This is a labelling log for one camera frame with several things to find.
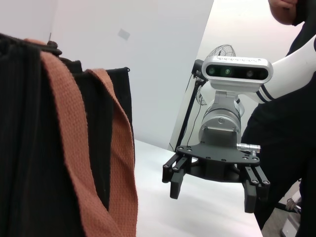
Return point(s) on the person in black clothes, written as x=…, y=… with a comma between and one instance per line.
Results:
x=279, y=128

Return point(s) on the black fabric food bag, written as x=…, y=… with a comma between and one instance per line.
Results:
x=22, y=148

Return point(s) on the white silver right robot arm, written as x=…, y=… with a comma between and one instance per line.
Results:
x=284, y=74

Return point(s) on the bare forearm of person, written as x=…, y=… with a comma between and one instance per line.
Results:
x=284, y=12

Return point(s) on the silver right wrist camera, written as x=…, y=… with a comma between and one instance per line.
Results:
x=237, y=74

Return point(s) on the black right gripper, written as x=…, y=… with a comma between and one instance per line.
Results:
x=217, y=158

